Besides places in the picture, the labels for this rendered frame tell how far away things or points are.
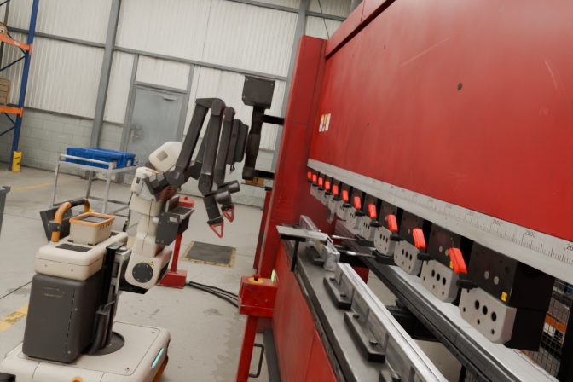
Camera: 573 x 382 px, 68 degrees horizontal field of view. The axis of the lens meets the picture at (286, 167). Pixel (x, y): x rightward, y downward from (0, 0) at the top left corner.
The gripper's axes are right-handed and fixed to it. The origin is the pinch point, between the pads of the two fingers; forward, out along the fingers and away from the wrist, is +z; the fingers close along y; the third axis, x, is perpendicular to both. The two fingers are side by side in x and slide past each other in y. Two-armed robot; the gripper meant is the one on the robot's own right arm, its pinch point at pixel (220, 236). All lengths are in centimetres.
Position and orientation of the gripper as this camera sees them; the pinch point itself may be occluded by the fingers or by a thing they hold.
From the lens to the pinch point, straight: 205.7
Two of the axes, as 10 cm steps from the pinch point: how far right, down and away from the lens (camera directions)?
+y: -0.1, -0.5, 10.0
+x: -9.6, 2.9, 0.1
